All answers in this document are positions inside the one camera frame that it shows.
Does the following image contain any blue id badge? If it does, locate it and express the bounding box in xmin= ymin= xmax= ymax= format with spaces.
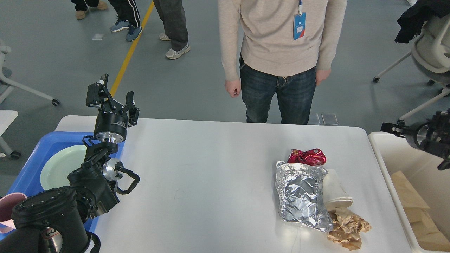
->
xmin=293 ymin=0 xmax=306 ymax=40

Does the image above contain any white plastic bin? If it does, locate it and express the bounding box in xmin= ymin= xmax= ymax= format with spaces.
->
xmin=368 ymin=132 xmax=450 ymax=253

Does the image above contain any silver foil bag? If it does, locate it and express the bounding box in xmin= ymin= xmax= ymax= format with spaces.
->
xmin=275 ymin=161 xmax=333 ymax=233

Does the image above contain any light green plate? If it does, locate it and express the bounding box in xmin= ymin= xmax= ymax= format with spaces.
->
xmin=41 ymin=145 xmax=87 ymax=188

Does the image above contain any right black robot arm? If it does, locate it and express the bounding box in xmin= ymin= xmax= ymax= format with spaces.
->
xmin=380 ymin=109 xmax=450 ymax=171

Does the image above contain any brown paper bag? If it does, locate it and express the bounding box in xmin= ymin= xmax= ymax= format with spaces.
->
xmin=390 ymin=171 xmax=450 ymax=253

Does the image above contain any white chair base left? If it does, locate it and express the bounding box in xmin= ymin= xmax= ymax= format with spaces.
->
xmin=0 ymin=39 xmax=60 ymax=106

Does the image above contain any brown paper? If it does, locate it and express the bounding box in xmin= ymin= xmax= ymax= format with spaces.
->
xmin=327 ymin=208 xmax=372 ymax=251

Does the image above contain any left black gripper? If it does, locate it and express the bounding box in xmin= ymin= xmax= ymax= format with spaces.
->
xmin=86 ymin=74 xmax=140 ymax=143

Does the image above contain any person in grey trousers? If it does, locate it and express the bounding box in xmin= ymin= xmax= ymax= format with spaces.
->
xmin=153 ymin=0 xmax=191 ymax=59

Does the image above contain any white paper cup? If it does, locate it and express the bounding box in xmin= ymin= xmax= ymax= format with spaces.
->
xmin=323 ymin=169 xmax=353 ymax=211

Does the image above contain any yellow plate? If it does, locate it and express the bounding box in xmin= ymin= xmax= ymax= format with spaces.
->
xmin=40 ymin=174 xmax=53 ymax=190

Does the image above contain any white office chair right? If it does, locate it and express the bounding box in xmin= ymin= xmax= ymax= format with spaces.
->
xmin=372 ymin=15 xmax=450 ymax=125

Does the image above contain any blue plastic tray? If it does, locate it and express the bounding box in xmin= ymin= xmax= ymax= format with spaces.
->
xmin=10 ymin=131 xmax=140 ymax=232

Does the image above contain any person in tan boots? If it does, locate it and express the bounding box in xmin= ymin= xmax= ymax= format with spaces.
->
xmin=71 ymin=0 xmax=108 ymax=20

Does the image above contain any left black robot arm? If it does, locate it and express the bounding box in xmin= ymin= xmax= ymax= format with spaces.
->
xmin=1 ymin=74 xmax=140 ymax=253

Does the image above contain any pink mug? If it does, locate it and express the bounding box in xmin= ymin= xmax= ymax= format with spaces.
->
xmin=0 ymin=192 xmax=27 ymax=234

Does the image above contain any person in striped trackpants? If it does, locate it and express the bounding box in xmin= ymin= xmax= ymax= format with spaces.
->
xmin=108 ymin=0 xmax=142 ymax=42

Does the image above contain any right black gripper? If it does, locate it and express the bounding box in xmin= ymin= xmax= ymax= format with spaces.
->
xmin=381 ymin=121 xmax=431 ymax=150

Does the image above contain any person in beige sweater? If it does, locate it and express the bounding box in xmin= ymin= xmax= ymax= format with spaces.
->
xmin=218 ymin=0 xmax=347 ymax=125

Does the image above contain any black jacket on chair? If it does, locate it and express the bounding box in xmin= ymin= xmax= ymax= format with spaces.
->
xmin=395 ymin=0 xmax=450 ymax=44

